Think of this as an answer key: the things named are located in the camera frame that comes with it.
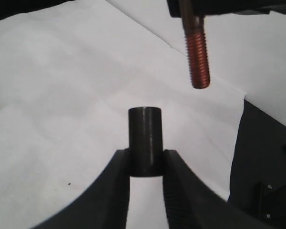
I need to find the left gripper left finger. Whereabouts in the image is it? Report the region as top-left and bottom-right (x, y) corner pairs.
(31, 148), (135, 229)

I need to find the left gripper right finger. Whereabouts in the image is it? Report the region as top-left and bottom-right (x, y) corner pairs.
(161, 149), (253, 229)

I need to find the copper threaded bolt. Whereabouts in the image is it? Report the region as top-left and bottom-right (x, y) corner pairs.
(180, 0), (211, 90)

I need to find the black cylindrical sleeve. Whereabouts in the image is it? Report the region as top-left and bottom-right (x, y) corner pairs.
(128, 107), (163, 178)

